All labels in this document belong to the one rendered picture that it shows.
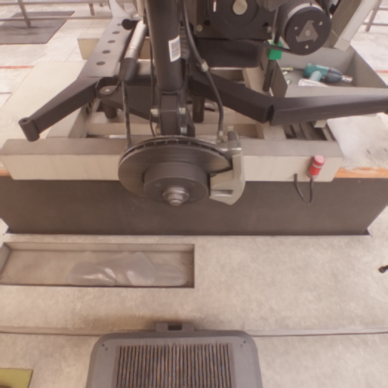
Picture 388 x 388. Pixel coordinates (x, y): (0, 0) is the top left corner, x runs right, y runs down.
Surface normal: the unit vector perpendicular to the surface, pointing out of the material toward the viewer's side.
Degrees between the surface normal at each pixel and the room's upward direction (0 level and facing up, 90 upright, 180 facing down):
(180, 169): 16
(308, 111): 90
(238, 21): 90
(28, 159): 90
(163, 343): 0
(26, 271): 0
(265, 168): 90
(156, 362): 0
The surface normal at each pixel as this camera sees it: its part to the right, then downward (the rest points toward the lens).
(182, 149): 0.00, 0.90
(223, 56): 0.00, 0.77
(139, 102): 0.01, -0.50
